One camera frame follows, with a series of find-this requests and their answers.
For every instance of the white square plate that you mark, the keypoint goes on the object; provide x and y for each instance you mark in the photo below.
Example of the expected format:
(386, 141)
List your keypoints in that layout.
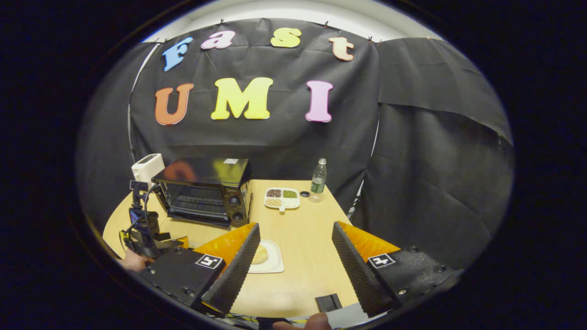
(274, 259)

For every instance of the clear plastic water bottle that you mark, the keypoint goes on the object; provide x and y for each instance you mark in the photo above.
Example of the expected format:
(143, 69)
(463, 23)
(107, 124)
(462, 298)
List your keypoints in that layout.
(318, 181)

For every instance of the round golden bread bun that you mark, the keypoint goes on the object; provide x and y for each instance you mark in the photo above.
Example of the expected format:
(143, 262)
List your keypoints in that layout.
(260, 254)

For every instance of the white divided tray of grains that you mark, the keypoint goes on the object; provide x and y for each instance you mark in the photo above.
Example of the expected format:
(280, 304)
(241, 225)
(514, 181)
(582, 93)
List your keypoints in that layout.
(282, 198)

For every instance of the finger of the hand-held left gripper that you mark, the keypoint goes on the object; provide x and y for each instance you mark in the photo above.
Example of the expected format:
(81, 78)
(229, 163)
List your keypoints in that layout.
(182, 242)

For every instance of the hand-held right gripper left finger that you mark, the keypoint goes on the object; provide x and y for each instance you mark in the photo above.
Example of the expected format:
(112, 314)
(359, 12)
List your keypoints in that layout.
(236, 270)

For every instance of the black electric oven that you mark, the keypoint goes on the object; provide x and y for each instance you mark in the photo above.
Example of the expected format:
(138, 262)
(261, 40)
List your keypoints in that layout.
(206, 183)

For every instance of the white toaster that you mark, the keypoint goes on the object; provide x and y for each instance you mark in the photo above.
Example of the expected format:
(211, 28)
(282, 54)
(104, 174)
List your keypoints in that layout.
(146, 166)

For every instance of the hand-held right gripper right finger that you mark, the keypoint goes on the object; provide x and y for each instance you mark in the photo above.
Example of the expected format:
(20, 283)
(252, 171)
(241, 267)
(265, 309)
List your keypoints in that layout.
(355, 266)

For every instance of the small black box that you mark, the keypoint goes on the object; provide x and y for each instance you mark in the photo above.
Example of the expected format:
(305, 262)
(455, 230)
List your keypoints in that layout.
(328, 303)

